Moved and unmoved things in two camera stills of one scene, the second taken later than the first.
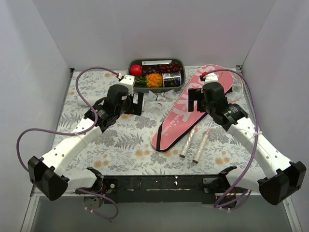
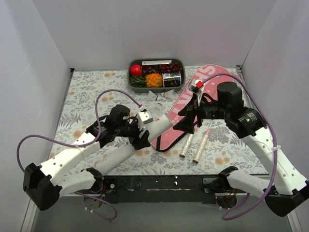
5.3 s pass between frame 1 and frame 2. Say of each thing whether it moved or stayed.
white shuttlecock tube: moved
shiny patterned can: stayed
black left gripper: moved
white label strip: stayed
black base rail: stayed
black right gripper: moved
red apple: stayed
